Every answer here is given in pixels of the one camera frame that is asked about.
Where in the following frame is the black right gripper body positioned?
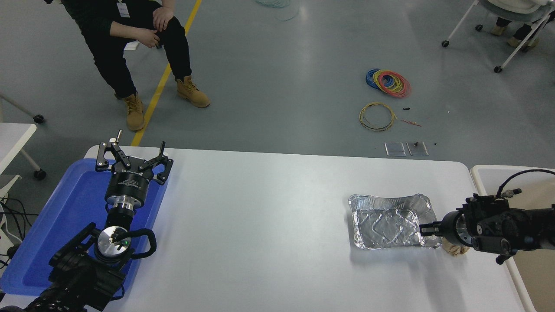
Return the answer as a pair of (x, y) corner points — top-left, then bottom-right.
(441, 210), (461, 247)

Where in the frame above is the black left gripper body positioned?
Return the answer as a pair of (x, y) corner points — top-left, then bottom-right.
(105, 167), (153, 204)

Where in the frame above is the silver foil tray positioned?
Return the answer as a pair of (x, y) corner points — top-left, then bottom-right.
(348, 193), (443, 250)

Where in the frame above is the seated person's right hand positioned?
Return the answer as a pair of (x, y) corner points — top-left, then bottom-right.
(137, 29), (160, 49)

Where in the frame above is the seated person's left hand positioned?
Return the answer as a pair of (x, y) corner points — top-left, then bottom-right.
(152, 6), (176, 32)

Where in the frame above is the tan work boot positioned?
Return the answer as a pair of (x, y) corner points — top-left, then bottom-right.
(176, 75), (211, 109)
(122, 93), (146, 132)

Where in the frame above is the blue plastic tray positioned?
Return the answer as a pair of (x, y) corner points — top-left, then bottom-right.
(0, 158), (169, 297)

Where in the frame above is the grey leg with caster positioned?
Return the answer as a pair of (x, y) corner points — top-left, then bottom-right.
(0, 93), (45, 124)

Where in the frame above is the white wheeled side table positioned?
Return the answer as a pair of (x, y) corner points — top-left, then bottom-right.
(0, 123), (47, 180)

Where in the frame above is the large pale bin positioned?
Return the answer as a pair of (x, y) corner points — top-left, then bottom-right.
(470, 165), (555, 312)

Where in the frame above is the seated person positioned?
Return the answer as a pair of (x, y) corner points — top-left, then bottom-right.
(43, 0), (211, 132)

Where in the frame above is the person with pale shoes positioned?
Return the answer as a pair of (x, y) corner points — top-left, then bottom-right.
(490, 16), (542, 49)

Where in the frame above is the white wheeled chair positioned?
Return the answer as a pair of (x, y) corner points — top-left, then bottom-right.
(441, 0), (555, 73)

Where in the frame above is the black cable bundle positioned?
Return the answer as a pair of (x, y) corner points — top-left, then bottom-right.
(0, 197), (27, 260)

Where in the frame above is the yellow and black cable coil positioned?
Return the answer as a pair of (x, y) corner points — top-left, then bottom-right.
(359, 102), (397, 132)

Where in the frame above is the blue cable coil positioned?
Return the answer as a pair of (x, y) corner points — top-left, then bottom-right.
(366, 68), (393, 91)

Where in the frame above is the pale green cable coil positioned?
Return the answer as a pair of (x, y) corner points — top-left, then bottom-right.
(255, 0), (300, 21)

